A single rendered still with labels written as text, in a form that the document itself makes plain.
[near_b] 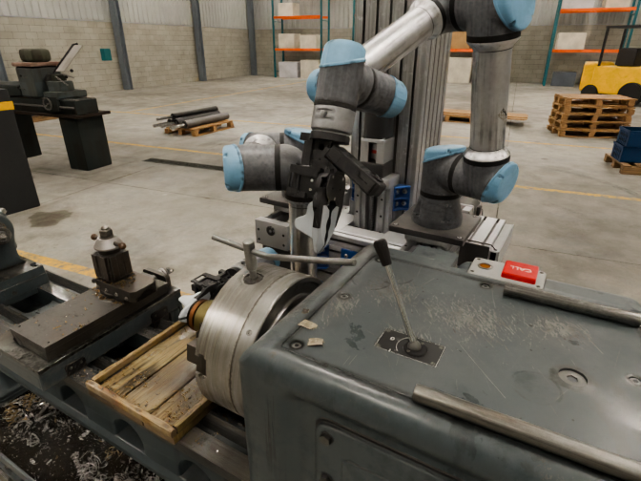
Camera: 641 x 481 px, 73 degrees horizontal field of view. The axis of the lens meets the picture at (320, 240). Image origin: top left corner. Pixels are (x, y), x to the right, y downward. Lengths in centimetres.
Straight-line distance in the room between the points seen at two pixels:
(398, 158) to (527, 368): 99
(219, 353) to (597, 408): 58
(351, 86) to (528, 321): 48
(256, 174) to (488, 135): 58
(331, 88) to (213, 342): 50
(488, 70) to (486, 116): 11
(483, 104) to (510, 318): 57
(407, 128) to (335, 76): 75
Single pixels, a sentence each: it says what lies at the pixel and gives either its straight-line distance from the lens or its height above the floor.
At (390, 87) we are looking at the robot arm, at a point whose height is 159.
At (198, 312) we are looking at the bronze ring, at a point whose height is 111.
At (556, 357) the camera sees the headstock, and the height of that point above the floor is 125.
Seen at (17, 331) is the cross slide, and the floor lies 97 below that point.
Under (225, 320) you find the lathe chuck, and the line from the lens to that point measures 83.
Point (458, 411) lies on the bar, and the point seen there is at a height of 127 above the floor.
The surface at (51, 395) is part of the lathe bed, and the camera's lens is 157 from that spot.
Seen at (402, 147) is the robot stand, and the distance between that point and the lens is 150.
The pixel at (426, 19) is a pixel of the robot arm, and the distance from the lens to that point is 111.
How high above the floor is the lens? 166
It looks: 25 degrees down
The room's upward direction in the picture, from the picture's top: straight up
